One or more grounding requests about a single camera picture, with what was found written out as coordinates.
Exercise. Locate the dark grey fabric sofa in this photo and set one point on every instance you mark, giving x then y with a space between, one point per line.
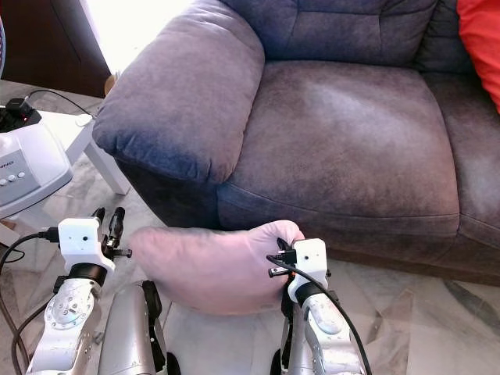
344 141

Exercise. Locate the dark brown wooden cabinet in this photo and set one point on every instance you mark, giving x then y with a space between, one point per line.
55 47

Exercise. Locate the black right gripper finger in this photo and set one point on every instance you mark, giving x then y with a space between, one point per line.
283 245

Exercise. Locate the dusky pink pillow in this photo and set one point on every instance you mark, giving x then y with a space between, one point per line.
203 269

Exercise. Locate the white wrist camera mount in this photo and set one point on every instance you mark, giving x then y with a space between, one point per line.
80 238
308 262

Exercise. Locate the small brown round object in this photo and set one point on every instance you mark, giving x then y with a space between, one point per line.
110 84

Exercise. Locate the white standing fan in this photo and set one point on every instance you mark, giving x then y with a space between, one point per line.
31 168

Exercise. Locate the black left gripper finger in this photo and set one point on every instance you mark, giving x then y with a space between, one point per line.
118 223
98 215

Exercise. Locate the black power strip red light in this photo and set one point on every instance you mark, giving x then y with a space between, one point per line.
19 116

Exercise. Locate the red pillow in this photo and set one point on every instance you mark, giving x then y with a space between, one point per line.
480 39

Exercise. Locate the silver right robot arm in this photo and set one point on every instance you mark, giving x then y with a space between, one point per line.
324 328

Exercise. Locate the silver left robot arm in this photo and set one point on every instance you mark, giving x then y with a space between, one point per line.
66 312

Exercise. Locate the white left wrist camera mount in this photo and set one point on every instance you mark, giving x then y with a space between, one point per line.
80 238

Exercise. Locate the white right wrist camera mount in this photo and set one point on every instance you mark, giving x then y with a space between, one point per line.
308 262

